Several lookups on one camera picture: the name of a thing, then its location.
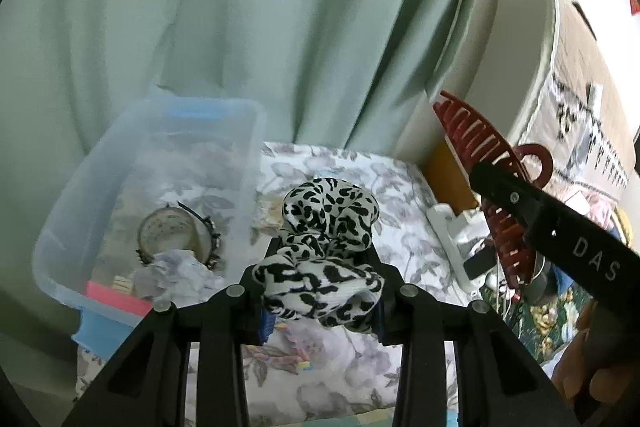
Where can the white power strip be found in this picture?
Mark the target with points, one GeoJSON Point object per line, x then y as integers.
{"type": "Point", "coordinates": [445, 227]}

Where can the pink hair roller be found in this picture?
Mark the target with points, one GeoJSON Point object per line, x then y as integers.
{"type": "Point", "coordinates": [120, 299]}

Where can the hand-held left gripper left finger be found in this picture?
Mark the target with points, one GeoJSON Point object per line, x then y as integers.
{"type": "Point", "coordinates": [267, 324]}

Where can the green curtain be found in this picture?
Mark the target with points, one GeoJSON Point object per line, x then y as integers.
{"type": "Point", "coordinates": [250, 7]}

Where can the black headband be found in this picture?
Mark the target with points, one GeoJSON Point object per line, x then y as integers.
{"type": "Point", "coordinates": [216, 237]}

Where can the dark floral cloth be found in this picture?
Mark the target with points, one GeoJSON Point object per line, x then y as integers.
{"type": "Point", "coordinates": [540, 322]}

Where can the dark red claw clip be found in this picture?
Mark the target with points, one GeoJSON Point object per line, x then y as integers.
{"type": "Point", "coordinates": [475, 132]}

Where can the orange wooden bed frame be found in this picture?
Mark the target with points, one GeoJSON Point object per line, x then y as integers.
{"type": "Point", "coordinates": [445, 177]}

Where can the person's right hand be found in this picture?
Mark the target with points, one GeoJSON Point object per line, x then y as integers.
{"type": "Point", "coordinates": [575, 357]}

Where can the tape roll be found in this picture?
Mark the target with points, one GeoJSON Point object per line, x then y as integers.
{"type": "Point", "coordinates": [150, 232]}

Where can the white paper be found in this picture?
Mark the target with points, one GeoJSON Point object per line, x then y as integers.
{"type": "Point", "coordinates": [175, 274]}

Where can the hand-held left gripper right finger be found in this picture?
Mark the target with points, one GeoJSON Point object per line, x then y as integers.
{"type": "Point", "coordinates": [392, 322]}

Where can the leopard print scrunchie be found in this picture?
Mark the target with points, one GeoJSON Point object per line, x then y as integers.
{"type": "Point", "coordinates": [320, 277]}

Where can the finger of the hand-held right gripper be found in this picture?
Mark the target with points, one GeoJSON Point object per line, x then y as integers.
{"type": "Point", "coordinates": [510, 197]}

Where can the beige quilted cloth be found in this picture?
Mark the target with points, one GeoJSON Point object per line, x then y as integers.
{"type": "Point", "coordinates": [575, 82]}

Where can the black power adapter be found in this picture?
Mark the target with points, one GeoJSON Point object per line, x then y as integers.
{"type": "Point", "coordinates": [479, 267]}

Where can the translucent plastic container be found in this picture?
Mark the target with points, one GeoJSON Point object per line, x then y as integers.
{"type": "Point", "coordinates": [100, 167]}

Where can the white headboard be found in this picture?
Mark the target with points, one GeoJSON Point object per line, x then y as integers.
{"type": "Point", "coordinates": [500, 57]}

